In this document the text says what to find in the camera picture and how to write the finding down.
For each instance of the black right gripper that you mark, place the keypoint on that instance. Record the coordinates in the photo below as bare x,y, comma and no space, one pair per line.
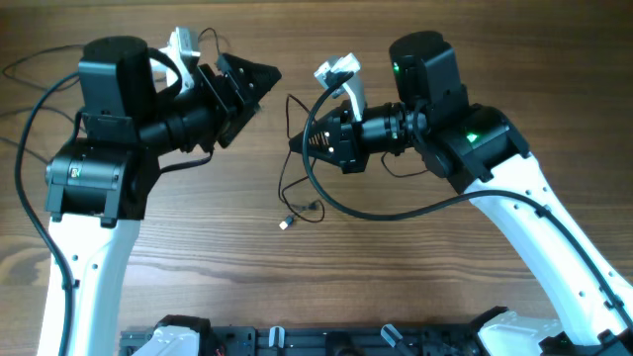
349,136

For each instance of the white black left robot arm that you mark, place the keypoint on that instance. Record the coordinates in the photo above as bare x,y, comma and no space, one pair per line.
137,107

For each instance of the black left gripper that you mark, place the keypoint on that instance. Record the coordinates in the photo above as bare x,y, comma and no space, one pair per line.
221,106

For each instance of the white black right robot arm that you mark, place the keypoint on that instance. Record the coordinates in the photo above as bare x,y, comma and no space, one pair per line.
489,164

